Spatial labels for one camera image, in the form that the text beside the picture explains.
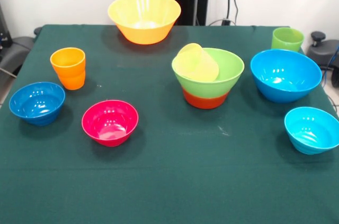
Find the green bowl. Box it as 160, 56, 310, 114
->
171, 47, 245, 99

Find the yellow cup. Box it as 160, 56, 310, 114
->
174, 42, 220, 82

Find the large blue bowl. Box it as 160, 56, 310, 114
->
250, 49, 323, 104

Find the pink bowl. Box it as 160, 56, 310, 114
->
81, 100, 139, 147

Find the dark green tablecloth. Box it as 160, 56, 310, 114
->
0, 24, 339, 224

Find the small dark blue bowl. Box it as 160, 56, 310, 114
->
8, 81, 66, 127

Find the red-orange bowl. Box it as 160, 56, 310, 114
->
182, 87, 229, 110

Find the large yellow-orange bowl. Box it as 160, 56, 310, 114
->
107, 0, 182, 46

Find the small light blue bowl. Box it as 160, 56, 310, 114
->
284, 106, 339, 156

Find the black chair base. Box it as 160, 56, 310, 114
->
306, 31, 339, 88

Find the orange cup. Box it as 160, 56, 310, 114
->
50, 47, 86, 91

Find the green cup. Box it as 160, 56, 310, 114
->
271, 26, 305, 52

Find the grey chair base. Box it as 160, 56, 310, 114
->
0, 35, 35, 76

